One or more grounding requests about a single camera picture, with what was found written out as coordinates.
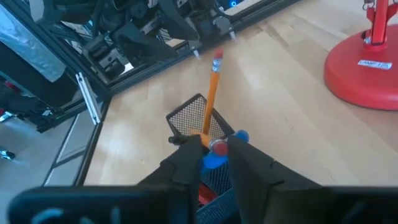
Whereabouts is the silver aluminium bracket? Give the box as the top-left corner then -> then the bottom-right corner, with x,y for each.
75,71 -> 103,126

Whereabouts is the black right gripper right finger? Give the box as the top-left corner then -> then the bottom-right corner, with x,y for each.
226,135 -> 398,224

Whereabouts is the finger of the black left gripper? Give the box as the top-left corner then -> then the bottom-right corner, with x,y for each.
113,23 -> 180,67
159,0 -> 200,40

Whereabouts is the grey metal beam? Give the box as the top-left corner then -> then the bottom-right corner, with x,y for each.
0,4 -> 68,83

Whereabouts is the red desk lamp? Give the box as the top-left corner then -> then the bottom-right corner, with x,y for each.
322,0 -> 398,111

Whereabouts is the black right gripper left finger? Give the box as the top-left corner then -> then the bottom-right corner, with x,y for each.
6,134 -> 205,224

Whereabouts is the yellow pencil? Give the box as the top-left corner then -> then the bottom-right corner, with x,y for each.
188,128 -> 230,157
201,48 -> 225,136

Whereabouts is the black mesh desk organizer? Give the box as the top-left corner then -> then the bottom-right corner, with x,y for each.
165,92 -> 246,224

